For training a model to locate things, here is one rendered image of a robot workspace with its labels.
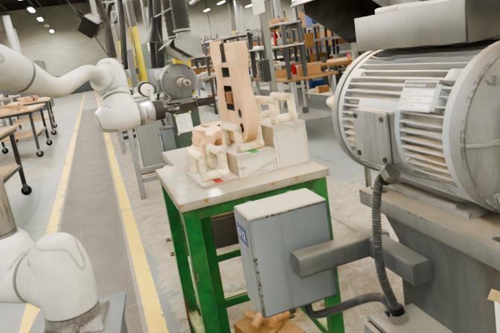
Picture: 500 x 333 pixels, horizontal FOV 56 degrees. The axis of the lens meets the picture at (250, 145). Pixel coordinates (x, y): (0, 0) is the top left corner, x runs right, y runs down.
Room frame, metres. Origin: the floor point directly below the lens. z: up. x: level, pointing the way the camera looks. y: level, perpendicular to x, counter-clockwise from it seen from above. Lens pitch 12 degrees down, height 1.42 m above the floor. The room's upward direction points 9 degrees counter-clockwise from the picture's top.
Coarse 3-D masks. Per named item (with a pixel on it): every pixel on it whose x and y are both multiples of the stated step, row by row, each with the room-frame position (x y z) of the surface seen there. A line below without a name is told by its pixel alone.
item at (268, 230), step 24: (312, 192) 0.90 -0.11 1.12; (240, 216) 0.84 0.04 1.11; (264, 216) 0.81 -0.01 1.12; (288, 216) 0.82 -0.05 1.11; (312, 216) 0.83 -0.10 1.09; (240, 240) 0.87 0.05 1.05; (264, 240) 0.80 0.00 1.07; (288, 240) 0.82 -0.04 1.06; (312, 240) 0.83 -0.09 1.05; (264, 264) 0.80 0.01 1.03; (288, 264) 0.81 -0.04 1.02; (264, 288) 0.80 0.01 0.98; (288, 288) 0.81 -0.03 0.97; (312, 288) 0.83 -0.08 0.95; (336, 288) 0.84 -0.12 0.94; (264, 312) 0.80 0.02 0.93; (312, 312) 0.87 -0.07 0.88; (336, 312) 0.82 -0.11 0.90
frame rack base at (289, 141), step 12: (264, 120) 1.99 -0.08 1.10; (300, 120) 1.85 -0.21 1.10; (264, 132) 1.87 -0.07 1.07; (276, 132) 1.80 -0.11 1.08; (288, 132) 1.82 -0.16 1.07; (300, 132) 1.84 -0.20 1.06; (276, 144) 1.80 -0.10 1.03; (288, 144) 1.82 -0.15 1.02; (300, 144) 1.84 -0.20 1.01; (276, 156) 1.80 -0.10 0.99; (288, 156) 1.82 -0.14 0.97; (300, 156) 1.83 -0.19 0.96
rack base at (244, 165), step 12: (264, 144) 1.88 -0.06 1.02; (228, 156) 1.83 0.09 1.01; (240, 156) 1.75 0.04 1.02; (252, 156) 1.77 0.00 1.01; (264, 156) 1.78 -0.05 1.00; (228, 168) 1.86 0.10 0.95; (240, 168) 1.75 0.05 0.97; (252, 168) 1.76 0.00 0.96; (264, 168) 1.78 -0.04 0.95; (276, 168) 1.80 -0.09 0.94
